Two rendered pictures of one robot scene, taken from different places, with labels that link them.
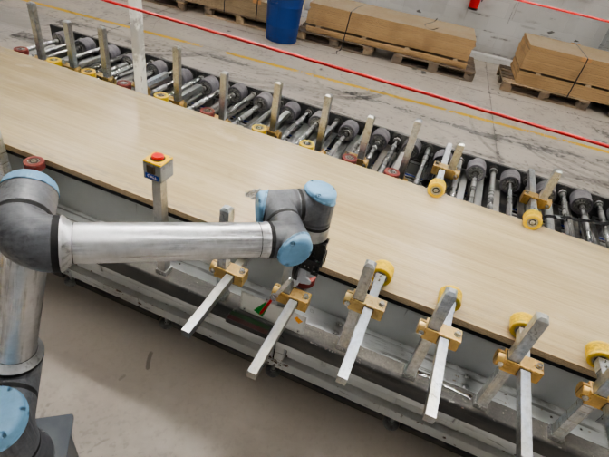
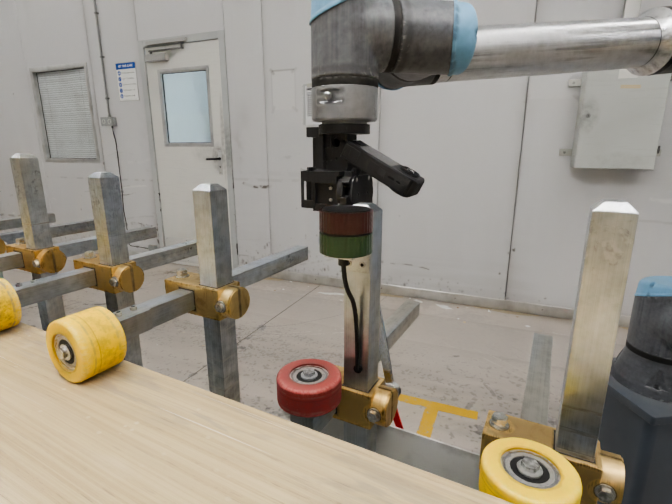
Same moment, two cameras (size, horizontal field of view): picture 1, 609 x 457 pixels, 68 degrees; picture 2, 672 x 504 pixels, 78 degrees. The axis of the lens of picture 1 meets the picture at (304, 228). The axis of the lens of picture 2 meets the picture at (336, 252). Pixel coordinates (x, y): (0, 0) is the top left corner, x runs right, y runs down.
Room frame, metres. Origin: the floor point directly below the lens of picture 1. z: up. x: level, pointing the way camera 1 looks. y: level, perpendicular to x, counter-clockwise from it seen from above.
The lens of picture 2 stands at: (1.60, 0.11, 1.18)
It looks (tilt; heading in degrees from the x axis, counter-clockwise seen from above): 14 degrees down; 194
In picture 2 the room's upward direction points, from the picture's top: straight up
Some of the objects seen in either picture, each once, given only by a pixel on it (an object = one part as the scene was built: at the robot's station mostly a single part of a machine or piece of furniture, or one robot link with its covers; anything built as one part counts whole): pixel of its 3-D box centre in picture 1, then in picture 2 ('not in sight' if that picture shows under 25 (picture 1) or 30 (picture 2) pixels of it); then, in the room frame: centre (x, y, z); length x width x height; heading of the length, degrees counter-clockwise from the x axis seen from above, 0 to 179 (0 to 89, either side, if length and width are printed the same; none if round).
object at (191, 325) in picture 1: (220, 289); (534, 410); (1.07, 0.25, 0.84); 0.43 x 0.03 x 0.04; 166
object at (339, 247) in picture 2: not in sight; (346, 241); (1.15, 0.01, 1.07); 0.06 x 0.06 x 0.02
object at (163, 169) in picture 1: (158, 168); not in sight; (1.24, 0.51, 1.18); 0.07 x 0.07 x 0.08; 76
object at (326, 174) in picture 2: (310, 251); (339, 169); (1.01, -0.03, 1.15); 0.09 x 0.08 x 0.12; 76
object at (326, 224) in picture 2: not in sight; (346, 219); (1.15, 0.01, 1.10); 0.06 x 0.06 x 0.02
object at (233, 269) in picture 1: (228, 271); (547, 458); (1.17, 0.24, 0.84); 0.13 x 0.06 x 0.05; 76
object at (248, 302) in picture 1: (272, 313); (386, 453); (1.09, 0.06, 0.75); 0.26 x 0.01 x 0.10; 76
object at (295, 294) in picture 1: (291, 296); (345, 394); (1.11, 0.00, 0.85); 0.13 x 0.06 x 0.05; 76
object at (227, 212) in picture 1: (224, 259); (576, 427); (1.17, 0.26, 0.89); 0.03 x 0.03 x 0.48; 76
